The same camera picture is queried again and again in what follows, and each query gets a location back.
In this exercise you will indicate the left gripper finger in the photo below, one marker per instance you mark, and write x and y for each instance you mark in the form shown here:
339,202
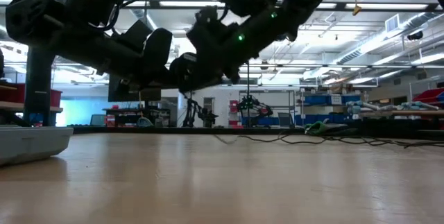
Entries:
159,49

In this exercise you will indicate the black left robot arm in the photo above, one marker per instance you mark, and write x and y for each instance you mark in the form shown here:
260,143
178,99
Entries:
34,16

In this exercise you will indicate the background black robot arm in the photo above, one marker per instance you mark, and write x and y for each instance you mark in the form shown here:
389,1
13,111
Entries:
255,107
194,113

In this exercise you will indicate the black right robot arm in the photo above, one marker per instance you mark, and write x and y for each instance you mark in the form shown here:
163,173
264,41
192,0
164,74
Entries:
295,2

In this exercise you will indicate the grey tool kit case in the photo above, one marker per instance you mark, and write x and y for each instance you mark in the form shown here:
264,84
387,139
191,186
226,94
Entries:
31,144

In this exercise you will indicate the blue storage bin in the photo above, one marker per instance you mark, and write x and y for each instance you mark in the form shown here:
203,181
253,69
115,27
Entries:
351,99
317,100

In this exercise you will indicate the black coated work glove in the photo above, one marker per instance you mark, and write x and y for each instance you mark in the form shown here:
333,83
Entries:
343,131

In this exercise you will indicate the grey foam roll bundle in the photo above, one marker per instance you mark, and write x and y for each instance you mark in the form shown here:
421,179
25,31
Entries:
367,106

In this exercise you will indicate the wooden workbench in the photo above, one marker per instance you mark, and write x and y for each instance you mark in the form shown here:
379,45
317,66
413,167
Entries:
399,113

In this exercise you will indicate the black ceiling fixture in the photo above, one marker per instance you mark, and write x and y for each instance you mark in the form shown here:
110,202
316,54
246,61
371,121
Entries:
415,35

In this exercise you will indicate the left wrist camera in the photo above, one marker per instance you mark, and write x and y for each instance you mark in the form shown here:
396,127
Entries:
133,38

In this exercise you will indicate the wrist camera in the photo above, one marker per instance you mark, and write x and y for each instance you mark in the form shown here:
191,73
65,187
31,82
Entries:
133,38
208,16

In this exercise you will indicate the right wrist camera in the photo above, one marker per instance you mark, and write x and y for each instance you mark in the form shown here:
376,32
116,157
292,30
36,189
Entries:
208,16

